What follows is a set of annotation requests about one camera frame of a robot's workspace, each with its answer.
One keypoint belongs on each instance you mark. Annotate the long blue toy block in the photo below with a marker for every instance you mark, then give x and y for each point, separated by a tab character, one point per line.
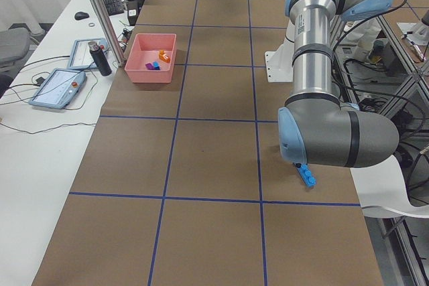
306	175

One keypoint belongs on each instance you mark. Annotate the orange toy block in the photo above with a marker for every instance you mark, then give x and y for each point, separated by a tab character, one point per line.
163	56

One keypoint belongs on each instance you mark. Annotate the purple toy block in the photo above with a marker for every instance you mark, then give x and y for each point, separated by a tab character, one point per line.
149	66

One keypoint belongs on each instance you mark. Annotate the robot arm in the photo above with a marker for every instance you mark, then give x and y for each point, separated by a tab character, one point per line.
314	125

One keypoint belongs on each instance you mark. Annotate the pink plastic box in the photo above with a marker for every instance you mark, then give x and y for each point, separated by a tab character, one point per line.
145	50

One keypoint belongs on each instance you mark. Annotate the white plastic chair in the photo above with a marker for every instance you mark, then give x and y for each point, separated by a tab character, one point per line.
382	193

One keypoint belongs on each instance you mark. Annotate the black keyboard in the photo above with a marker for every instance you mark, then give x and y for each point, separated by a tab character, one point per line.
113	7

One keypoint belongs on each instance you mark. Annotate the black water bottle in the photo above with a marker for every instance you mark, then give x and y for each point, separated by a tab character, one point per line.
99	58

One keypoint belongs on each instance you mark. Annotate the black computer mouse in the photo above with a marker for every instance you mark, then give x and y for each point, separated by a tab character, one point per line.
80	15

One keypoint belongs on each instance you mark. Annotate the upper teach pendant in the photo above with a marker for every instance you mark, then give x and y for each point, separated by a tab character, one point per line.
80	56

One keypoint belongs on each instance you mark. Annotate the teach pendant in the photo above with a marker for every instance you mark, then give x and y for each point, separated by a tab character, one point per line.
80	56
58	89

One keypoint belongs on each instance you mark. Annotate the lower teach pendant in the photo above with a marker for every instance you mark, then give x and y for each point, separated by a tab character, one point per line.
58	89

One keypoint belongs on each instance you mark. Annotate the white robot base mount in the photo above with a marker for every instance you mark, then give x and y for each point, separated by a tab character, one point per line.
279	63

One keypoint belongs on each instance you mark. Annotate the aluminium frame post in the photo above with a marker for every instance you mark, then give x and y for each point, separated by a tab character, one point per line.
109	32

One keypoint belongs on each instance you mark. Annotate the aluminium frame rack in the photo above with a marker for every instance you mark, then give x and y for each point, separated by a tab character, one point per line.
377	69

